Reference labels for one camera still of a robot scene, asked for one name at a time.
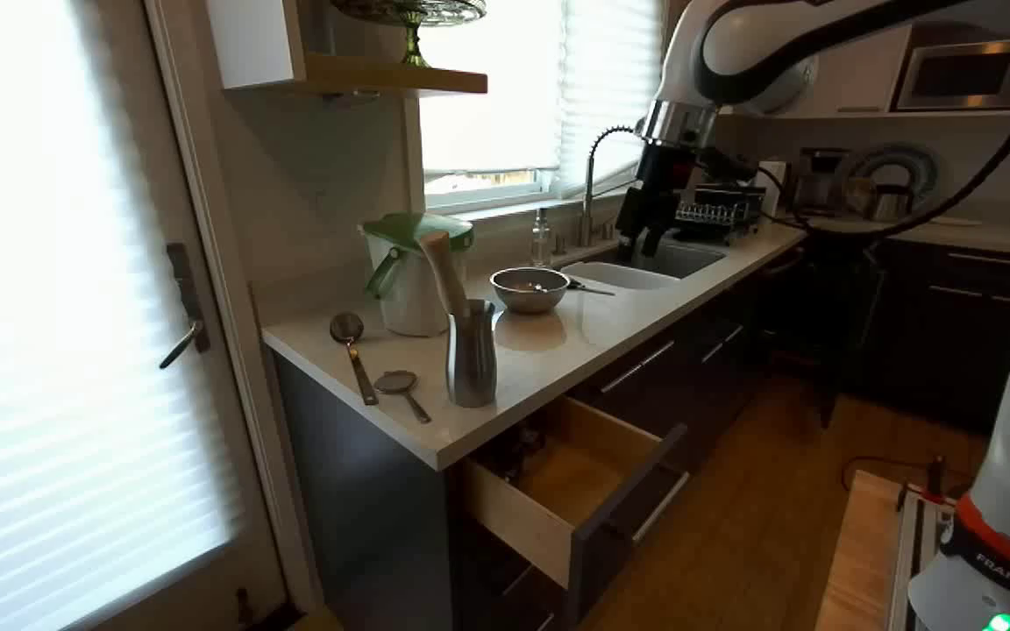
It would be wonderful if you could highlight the green glass cake stand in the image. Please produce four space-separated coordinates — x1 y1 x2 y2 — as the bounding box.
327 0 491 71

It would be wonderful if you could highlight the strainer with wooden handle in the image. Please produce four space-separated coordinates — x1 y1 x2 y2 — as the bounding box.
327 307 381 409

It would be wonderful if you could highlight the silver microwave oven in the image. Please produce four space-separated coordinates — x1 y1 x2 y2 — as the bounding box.
891 31 1010 115

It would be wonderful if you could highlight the dark side cabinet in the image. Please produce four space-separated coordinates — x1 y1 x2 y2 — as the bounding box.
806 236 1010 439

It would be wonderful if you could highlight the clear soap dispenser bottle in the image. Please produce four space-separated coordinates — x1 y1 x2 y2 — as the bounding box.
527 204 557 271

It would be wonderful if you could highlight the dark door lever handle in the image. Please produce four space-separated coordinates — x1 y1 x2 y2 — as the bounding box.
153 238 214 375

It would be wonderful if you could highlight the black dish rack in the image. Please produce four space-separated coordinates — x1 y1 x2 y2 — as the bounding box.
675 176 772 244

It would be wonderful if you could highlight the silver metal cup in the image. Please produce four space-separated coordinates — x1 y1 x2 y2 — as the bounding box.
442 293 504 409

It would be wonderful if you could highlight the kitchen sink basin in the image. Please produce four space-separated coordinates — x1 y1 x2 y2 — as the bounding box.
578 236 733 282

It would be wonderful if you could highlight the open wooden drawer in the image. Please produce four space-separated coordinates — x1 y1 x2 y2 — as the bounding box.
457 393 698 625

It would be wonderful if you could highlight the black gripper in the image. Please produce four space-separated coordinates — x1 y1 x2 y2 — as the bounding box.
614 136 700 265

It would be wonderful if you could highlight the chrome gooseneck faucet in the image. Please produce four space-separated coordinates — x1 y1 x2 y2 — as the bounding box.
578 123 648 247

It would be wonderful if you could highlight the small dark mesh strainer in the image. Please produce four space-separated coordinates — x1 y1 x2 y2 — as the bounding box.
373 368 434 428

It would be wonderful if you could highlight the dark coffee maker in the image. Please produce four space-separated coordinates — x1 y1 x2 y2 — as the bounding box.
793 143 855 219

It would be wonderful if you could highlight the dark kitchen counter cabinet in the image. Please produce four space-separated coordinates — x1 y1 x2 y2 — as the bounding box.
275 238 813 631

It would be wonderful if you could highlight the silver metal bowl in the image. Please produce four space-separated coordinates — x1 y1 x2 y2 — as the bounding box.
489 261 576 319

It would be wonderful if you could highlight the door with white blinds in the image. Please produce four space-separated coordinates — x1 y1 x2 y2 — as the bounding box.
0 0 303 631

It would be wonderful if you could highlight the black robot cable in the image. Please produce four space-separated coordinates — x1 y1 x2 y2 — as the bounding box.
746 37 1010 244

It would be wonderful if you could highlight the window with white blinds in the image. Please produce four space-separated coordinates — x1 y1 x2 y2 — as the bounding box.
413 0 668 219

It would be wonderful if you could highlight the white container green lid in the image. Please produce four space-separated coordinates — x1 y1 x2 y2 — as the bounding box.
359 210 476 338

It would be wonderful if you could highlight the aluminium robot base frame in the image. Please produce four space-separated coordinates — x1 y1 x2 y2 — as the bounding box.
884 481 960 631

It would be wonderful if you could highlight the wooden wall shelf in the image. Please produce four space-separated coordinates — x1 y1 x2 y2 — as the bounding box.
204 0 495 102

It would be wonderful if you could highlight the wooden robot platform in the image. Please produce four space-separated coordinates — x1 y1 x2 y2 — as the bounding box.
811 461 907 631

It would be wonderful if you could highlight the round grey kettle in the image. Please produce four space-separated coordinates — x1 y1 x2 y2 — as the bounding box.
850 141 945 226

